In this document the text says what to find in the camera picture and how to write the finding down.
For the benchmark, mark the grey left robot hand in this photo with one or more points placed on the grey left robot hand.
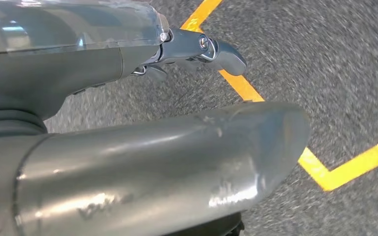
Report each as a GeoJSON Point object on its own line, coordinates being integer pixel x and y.
{"type": "Point", "coordinates": [143, 169]}

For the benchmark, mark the black robot body part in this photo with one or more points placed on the black robot body part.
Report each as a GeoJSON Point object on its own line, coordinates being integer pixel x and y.
{"type": "Point", "coordinates": [215, 228]}

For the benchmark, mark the yellow floor tape square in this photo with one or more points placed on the yellow floor tape square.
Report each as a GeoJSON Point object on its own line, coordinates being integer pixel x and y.
{"type": "Point", "coordinates": [241, 88]}

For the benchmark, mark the left robot arm sleeve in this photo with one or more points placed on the left robot arm sleeve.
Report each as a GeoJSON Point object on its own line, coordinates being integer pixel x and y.
{"type": "Point", "coordinates": [9, 125]}

